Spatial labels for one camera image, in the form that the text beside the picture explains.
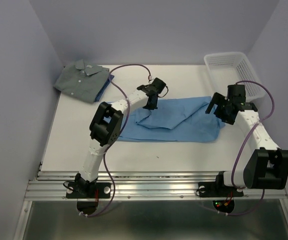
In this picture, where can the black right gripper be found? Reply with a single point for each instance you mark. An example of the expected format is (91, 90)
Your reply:
(218, 98)

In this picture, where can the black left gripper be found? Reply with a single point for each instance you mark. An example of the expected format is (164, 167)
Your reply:
(152, 106)

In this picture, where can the light blue long sleeve shirt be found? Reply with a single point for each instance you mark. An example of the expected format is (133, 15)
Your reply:
(175, 120)

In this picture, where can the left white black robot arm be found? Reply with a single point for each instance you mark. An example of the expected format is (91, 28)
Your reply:
(105, 129)

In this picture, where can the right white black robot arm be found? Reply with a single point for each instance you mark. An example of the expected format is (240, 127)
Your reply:
(267, 167)

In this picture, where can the white plastic mesh basket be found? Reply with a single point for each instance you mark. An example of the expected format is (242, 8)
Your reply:
(228, 68)

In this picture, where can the folded blue plaid shirt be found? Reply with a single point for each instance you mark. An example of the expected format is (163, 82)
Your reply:
(102, 90)

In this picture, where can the folded grey button shirt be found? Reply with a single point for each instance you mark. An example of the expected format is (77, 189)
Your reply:
(82, 80)

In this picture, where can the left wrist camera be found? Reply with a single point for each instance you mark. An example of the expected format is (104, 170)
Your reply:
(160, 87)

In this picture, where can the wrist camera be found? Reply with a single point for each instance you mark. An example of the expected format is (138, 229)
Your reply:
(236, 93)
(160, 87)

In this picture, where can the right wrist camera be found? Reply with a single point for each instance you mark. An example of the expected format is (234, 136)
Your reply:
(236, 93)

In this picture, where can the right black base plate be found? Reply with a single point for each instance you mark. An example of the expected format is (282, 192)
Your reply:
(211, 190)

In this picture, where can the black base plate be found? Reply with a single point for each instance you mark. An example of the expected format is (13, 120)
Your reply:
(211, 190)
(101, 190)

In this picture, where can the aluminium mounting rail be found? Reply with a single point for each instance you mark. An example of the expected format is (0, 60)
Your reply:
(126, 186)

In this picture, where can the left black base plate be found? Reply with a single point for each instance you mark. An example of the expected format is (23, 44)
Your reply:
(101, 190)

